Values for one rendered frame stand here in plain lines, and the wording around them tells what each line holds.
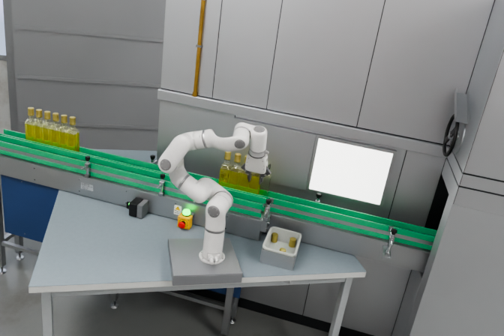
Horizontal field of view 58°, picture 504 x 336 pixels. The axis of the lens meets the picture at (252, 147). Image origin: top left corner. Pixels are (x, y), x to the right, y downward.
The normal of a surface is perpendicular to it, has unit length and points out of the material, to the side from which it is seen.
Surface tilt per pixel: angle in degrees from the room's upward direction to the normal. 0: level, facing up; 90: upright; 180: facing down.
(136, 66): 90
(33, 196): 90
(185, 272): 3
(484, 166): 90
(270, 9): 90
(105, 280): 0
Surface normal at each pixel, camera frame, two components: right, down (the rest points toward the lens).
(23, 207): -0.25, 0.32
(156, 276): 0.13, -0.92
